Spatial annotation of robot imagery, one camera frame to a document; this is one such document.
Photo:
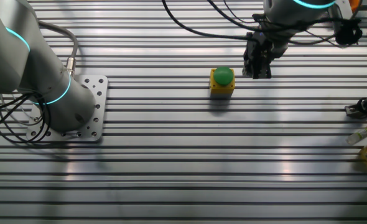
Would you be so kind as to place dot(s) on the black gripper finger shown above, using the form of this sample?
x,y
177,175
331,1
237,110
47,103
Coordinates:
x,y
251,70
266,71

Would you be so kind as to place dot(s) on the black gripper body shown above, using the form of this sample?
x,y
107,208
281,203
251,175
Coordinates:
x,y
258,49

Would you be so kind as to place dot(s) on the yellow box green push button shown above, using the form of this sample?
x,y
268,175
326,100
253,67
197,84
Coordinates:
x,y
222,76

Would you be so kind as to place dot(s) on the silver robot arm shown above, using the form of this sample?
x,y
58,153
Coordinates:
x,y
15,62

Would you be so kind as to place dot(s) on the small tube orange cap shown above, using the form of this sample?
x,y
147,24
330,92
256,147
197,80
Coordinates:
x,y
362,133

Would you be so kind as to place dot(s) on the metal pole foot bracket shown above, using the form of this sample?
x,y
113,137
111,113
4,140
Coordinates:
x,y
355,111

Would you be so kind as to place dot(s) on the orange switch box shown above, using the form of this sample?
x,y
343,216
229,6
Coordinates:
x,y
355,3

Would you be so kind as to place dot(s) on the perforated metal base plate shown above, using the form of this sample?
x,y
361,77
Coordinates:
x,y
98,102

